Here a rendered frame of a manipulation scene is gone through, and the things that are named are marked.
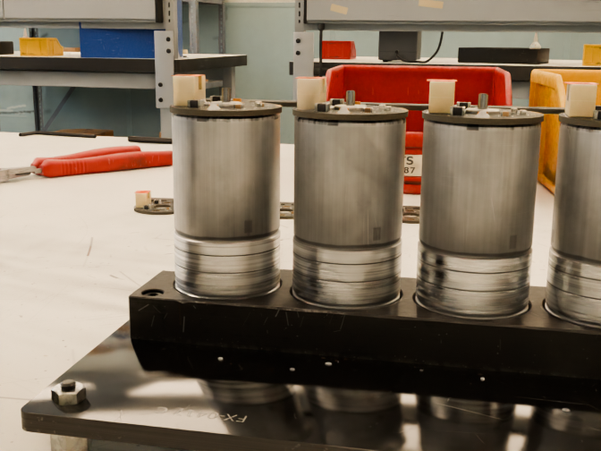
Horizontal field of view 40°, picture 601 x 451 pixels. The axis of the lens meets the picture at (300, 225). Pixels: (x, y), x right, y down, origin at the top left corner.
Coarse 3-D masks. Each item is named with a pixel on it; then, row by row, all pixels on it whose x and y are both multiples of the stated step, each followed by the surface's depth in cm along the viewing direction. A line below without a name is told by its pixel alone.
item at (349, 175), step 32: (320, 128) 17; (352, 128) 17; (384, 128) 17; (320, 160) 17; (352, 160) 17; (384, 160) 17; (320, 192) 17; (352, 192) 17; (384, 192) 17; (320, 224) 17; (352, 224) 17; (384, 224) 18; (320, 256) 18; (352, 256) 17; (384, 256) 18; (320, 288) 18; (352, 288) 18; (384, 288) 18
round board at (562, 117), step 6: (600, 108) 17; (564, 114) 17; (594, 114) 16; (600, 114) 16; (558, 120) 17; (564, 120) 17; (570, 120) 16; (576, 120) 16; (582, 120) 16; (588, 120) 16; (594, 120) 16; (600, 120) 16; (594, 126) 16; (600, 126) 16
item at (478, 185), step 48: (432, 144) 17; (480, 144) 16; (528, 144) 17; (432, 192) 17; (480, 192) 17; (528, 192) 17; (432, 240) 17; (480, 240) 17; (528, 240) 17; (432, 288) 18; (480, 288) 17; (528, 288) 18
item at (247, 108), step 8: (216, 96) 19; (192, 104) 18; (200, 104) 18; (240, 104) 18; (248, 104) 19; (256, 104) 19; (264, 104) 19; (272, 104) 19; (176, 112) 18; (184, 112) 18; (192, 112) 17; (200, 112) 17; (208, 112) 17; (216, 112) 17; (224, 112) 17; (232, 112) 17; (240, 112) 17; (248, 112) 17; (256, 112) 18; (264, 112) 18; (272, 112) 18; (280, 112) 18
